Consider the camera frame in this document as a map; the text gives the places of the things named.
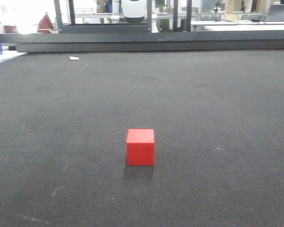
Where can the red magnetic cube block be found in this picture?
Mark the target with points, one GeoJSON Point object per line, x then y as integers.
{"type": "Point", "coordinates": [140, 147]}

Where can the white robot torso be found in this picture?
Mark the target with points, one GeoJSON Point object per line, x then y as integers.
{"type": "Point", "coordinates": [134, 12]}

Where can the red chair in background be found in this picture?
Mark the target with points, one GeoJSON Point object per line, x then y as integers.
{"type": "Point", "coordinates": [45, 25]}

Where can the white background desk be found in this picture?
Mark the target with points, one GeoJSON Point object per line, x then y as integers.
{"type": "Point", "coordinates": [239, 25]}

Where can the grey laptop on desk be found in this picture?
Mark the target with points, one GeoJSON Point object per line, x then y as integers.
{"type": "Point", "coordinates": [275, 14]}

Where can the black metal frame platform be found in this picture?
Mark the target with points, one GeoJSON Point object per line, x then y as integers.
{"type": "Point", "coordinates": [133, 38]}

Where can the small white scrap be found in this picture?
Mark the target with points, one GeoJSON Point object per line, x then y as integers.
{"type": "Point", "coordinates": [72, 58]}

